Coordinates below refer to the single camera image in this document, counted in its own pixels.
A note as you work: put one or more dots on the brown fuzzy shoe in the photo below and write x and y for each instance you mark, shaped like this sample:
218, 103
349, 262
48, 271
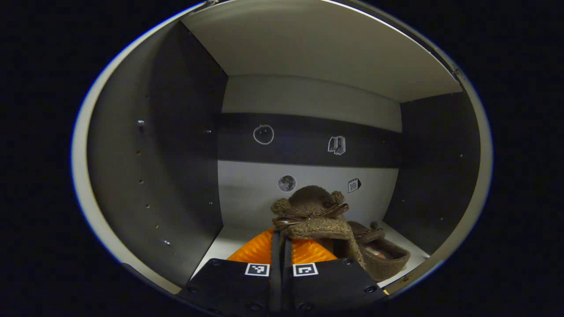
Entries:
313, 198
387, 264

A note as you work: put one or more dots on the white shoe cabinet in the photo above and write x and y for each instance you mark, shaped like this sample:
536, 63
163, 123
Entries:
176, 154

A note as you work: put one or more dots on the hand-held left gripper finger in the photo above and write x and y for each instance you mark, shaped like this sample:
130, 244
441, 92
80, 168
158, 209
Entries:
287, 286
276, 281

